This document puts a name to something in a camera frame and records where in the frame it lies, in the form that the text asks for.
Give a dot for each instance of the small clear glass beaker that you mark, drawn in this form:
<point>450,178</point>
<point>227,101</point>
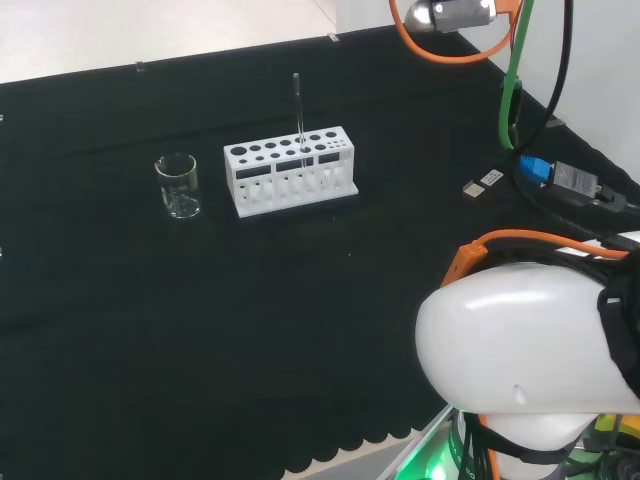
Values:
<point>173,208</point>

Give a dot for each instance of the blue network plug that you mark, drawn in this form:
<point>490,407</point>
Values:
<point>532,170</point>

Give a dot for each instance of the clear glass rod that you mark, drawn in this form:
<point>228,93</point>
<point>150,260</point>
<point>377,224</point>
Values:
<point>298,110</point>

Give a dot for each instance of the black usb stick white label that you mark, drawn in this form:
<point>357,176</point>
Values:
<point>491,177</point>

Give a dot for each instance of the white test tube rack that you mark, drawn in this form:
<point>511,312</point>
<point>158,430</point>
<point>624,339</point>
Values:
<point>230,172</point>

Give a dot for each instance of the black bench cloth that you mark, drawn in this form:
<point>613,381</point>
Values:
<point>150,325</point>

